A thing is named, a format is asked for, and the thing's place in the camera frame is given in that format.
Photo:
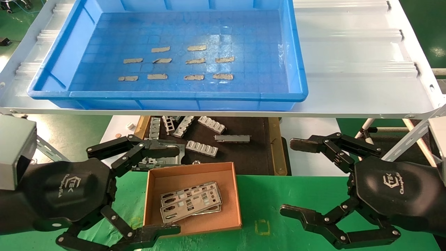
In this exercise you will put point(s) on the silver metal io shield plate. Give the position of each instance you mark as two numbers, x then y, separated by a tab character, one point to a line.
213	209
200	208
209	186

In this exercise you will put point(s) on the blue plastic tray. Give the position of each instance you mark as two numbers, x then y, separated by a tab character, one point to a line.
244	42

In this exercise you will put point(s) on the black power adapter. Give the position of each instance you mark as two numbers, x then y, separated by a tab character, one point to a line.
4	41

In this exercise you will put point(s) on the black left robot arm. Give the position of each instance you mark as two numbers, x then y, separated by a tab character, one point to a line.
8	212

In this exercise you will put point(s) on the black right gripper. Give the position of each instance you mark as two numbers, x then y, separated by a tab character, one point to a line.
393	195

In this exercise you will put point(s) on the green table mat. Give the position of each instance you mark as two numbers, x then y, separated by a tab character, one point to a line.
264	195

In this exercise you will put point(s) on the perforated steel angle brace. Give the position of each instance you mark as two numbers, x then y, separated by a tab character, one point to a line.
52	150
411	136

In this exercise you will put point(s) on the slotted grey metal bracket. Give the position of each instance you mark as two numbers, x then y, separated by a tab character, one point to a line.
183	126
154	128
211	124
232	138
168	124
201	148

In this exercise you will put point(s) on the dark tray with wooden frame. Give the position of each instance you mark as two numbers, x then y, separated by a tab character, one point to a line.
244	157

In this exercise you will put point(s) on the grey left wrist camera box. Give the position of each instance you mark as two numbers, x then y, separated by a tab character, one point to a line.
14	150

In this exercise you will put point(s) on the white metal shelf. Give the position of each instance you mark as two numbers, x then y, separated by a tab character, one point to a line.
348	52

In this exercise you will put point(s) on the grey tape patch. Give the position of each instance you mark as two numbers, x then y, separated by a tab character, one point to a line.
132	60
162	60
195	61
157	76
224	59
128	78

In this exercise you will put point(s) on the large silver metal plate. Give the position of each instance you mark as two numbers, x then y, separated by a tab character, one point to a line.
172	162

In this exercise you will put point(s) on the black chair caster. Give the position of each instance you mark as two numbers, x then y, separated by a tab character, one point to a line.
7	9
27	5

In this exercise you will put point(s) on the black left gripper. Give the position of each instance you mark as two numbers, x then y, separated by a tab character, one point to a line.
71	190

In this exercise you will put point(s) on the small white cap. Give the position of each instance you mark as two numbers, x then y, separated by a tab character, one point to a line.
130	126

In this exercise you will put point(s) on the brown cardboard box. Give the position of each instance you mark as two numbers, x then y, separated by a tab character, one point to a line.
188	176

